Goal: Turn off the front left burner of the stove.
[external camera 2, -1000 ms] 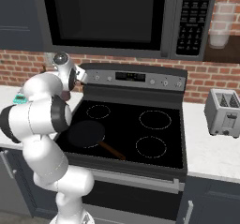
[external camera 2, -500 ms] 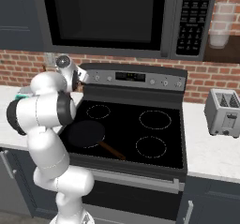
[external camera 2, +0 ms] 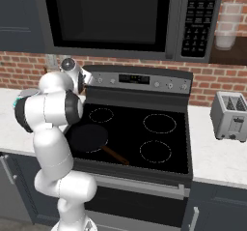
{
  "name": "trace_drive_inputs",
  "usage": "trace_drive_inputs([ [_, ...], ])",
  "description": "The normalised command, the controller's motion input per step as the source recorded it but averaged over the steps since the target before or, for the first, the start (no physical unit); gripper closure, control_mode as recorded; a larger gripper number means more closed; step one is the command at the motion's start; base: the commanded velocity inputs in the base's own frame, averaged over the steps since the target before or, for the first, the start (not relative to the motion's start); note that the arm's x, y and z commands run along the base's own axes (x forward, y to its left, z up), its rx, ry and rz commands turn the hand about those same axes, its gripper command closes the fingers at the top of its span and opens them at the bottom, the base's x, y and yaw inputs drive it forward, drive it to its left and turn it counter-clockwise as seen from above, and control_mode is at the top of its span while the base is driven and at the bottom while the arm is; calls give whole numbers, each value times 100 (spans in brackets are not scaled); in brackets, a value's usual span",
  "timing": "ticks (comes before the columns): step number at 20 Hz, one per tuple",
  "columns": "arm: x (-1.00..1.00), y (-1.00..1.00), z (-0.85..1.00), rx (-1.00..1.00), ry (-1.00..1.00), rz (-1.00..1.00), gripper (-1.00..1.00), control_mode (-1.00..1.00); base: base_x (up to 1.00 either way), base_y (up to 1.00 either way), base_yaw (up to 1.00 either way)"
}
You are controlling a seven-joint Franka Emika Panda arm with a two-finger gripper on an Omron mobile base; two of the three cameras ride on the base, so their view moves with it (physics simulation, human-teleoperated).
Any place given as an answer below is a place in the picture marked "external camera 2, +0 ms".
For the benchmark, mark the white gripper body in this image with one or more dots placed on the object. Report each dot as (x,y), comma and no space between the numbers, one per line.
(88,79)

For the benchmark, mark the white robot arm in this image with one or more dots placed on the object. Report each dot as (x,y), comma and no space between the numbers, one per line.
(51,157)

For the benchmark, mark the stove knob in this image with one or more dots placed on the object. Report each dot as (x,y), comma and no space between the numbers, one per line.
(156,84)
(170,86)
(112,80)
(184,87)
(100,79)

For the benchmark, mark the black and steel stove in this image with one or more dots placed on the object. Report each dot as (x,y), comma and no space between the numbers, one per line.
(160,157)

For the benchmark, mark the black microwave door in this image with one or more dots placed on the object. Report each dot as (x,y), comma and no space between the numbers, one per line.
(109,12)

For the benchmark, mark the steel and black microwave oven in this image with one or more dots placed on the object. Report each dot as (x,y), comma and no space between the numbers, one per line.
(199,19)

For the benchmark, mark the black oven door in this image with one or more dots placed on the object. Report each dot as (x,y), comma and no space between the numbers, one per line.
(138,206)

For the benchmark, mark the dark blue base cupboard door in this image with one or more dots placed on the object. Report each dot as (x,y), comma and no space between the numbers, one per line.
(222,209)
(9,199)

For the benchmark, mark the grey toaster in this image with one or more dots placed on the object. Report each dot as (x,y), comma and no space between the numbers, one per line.
(229,117)

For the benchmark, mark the clear glass jar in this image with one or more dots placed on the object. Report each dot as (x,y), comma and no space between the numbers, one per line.
(227,27)

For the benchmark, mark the grey wall socket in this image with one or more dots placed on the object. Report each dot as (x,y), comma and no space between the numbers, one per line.
(51,62)

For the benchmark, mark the dark blue wall cupboard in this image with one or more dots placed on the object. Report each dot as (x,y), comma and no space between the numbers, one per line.
(19,15)

